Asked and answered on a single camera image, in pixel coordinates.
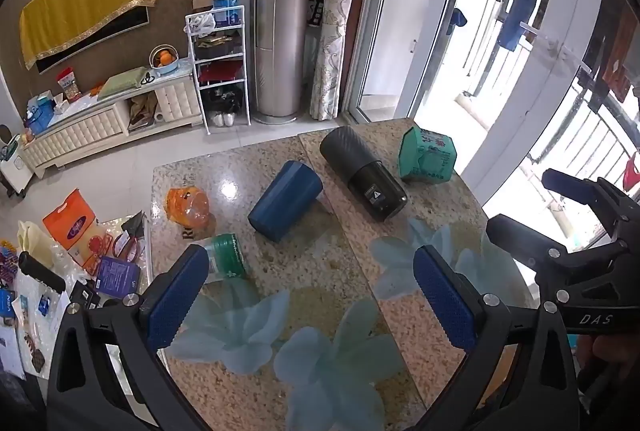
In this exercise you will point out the person's right hand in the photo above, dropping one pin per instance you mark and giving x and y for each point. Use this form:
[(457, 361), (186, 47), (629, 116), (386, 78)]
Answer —
[(607, 356)]

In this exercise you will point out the green and white cup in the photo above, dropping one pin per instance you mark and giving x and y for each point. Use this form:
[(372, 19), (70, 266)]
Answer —
[(225, 257)]

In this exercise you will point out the white metal rack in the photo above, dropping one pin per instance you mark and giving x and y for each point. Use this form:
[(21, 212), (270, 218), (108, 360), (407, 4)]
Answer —
[(217, 71)]

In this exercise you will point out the green hexagonal paper cup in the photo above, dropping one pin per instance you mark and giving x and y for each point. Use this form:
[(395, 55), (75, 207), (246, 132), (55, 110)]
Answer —
[(427, 156)]

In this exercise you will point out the silver tower air conditioner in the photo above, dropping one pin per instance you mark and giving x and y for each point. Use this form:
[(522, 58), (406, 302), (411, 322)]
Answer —
[(280, 11)]

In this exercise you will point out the balcony railing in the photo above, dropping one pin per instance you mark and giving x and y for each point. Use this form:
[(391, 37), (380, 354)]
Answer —
[(575, 136)]

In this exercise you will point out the black curved television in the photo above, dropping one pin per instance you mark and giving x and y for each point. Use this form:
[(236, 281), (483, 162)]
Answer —
[(100, 36)]

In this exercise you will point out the orange paper bag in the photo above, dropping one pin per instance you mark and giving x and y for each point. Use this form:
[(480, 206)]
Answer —
[(75, 225)]

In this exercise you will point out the white plastic bag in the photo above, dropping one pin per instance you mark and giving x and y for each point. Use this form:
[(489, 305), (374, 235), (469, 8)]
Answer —
[(200, 26)]

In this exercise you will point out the red scissors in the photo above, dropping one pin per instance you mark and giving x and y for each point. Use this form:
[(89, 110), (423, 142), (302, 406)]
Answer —
[(127, 247)]

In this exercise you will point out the blue box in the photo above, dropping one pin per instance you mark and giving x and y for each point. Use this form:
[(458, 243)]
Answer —
[(39, 113)]

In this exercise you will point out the pale yellow cloth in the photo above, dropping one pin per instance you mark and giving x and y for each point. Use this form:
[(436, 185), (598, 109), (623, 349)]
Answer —
[(32, 238)]

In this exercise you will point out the hanging dark clothes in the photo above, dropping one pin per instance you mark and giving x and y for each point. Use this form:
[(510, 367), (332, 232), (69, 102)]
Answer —
[(615, 56)]

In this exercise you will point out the blue and white packet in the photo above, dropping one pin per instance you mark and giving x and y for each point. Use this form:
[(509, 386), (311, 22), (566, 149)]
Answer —
[(226, 8)]

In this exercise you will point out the green cushion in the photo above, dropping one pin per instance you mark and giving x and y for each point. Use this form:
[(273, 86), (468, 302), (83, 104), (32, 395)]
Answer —
[(122, 82)]

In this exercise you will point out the red snack packet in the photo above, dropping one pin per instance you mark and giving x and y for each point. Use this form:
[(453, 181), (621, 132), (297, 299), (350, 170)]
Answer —
[(69, 83)]

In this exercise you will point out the orange plastic cup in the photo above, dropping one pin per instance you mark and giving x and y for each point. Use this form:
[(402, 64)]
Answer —
[(188, 206)]

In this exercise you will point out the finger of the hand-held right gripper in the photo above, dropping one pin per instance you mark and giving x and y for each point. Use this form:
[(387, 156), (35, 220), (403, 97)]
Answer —
[(520, 236), (562, 181)]

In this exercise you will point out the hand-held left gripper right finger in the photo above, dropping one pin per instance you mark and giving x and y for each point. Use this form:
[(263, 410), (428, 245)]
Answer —
[(445, 298)]

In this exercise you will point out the yellow cloth covered tv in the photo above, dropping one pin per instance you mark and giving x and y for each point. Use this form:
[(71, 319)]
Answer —
[(85, 6)]

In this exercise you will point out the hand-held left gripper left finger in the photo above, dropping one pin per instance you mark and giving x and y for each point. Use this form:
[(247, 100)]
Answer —
[(172, 298)]

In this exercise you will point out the fruit bowl with oranges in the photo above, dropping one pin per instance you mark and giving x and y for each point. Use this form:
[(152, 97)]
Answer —
[(164, 60)]

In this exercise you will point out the white small appliance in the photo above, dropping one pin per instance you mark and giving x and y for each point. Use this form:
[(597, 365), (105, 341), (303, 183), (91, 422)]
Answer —
[(11, 163)]

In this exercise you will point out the purple packet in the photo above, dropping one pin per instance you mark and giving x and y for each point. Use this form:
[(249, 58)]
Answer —
[(117, 277)]

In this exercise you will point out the patterned curtain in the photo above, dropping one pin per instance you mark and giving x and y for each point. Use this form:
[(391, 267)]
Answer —
[(342, 11)]

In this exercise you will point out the hanging red cloth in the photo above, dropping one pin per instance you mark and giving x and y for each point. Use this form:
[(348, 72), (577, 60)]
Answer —
[(632, 170)]

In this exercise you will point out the dark blue cup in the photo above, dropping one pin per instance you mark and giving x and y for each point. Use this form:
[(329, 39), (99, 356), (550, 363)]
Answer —
[(285, 207)]

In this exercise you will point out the pair of white shoes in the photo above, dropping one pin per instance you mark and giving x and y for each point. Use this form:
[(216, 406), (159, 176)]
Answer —
[(223, 118)]

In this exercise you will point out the white television cabinet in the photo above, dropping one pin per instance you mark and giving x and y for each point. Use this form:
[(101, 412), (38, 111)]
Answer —
[(115, 118)]

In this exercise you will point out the hanging blue cloth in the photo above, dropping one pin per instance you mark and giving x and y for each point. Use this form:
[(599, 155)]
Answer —
[(457, 19)]

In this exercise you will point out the black cylindrical cup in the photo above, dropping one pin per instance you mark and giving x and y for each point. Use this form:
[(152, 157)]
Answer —
[(362, 173)]

